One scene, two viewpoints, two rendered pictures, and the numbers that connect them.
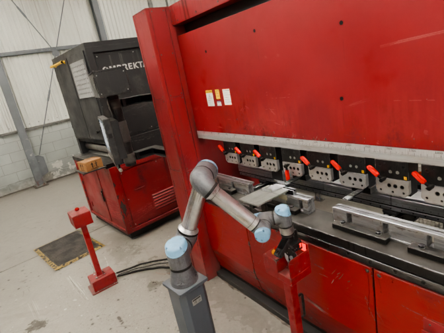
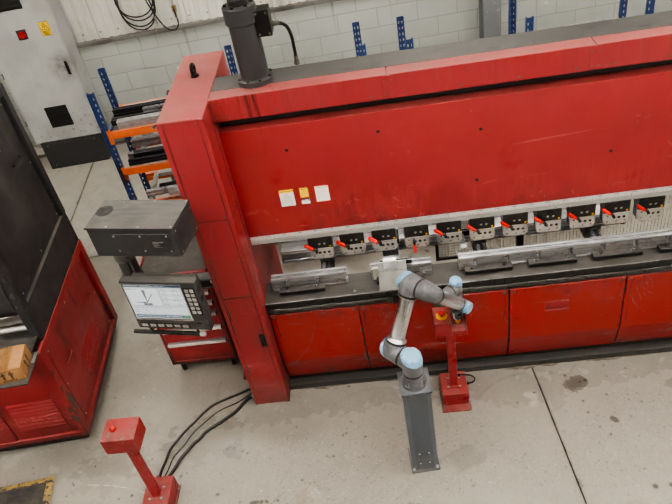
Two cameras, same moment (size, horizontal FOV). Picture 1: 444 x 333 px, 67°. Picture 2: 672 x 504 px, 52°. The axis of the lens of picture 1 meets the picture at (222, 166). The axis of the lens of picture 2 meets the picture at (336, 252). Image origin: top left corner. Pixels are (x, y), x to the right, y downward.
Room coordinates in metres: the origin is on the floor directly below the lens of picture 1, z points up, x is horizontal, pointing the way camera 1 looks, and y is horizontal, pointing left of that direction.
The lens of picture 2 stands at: (0.16, 2.46, 3.87)
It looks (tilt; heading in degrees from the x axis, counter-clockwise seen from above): 39 degrees down; 310
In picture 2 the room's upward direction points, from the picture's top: 11 degrees counter-clockwise
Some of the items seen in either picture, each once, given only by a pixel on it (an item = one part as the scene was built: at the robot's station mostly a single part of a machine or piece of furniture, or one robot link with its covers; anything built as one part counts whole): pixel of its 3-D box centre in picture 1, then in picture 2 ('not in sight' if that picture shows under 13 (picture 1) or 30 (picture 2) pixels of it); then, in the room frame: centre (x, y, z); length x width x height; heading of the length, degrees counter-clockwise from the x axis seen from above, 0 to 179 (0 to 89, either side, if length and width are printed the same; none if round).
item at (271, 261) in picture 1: (286, 258); (449, 317); (1.63, -0.25, 0.75); 0.20 x 0.16 x 0.18; 33
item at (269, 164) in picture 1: (272, 156); (384, 236); (2.09, -0.33, 1.20); 0.15 x 0.09 x 0.17; 33
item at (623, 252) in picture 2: not in sight; (617, 253); (0.85, -1.06, 0.89); 0.30 x 0.05 x 0.03; 33
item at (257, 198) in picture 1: (263, 195); (393, 275); (1.99, -0.22, 1.00); 0.26 x 0.18 x 0.01; 123
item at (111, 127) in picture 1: (113, 137); (169, 299); (2.77, 0.83, 1.42); 0.45 x 0.12 x 0.36; 22
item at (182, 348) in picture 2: not in sight; (195, 304); (3.51, 0.17, 0.50); 0.50 x 0.50 x 1.00; 33
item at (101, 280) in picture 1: (90, 248); (141, 467); (2.92, 1.37, 0.41); 0.25 x 0.20 x 0.83; 123
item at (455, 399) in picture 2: not in sight; (454, 391); (1.61, -0.23, 0.06); 0.25 x 0.20 x 0.12; 123
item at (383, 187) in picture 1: (396, 175); (514, 220); (1.41, -0.77, 1.20); 0.15 x 0.09 x 0.17; 33
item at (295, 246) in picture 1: (290, 241); not in sight; (1.58, -0.28, 0.87); 0.09 x 0.08 x 0.12; 123
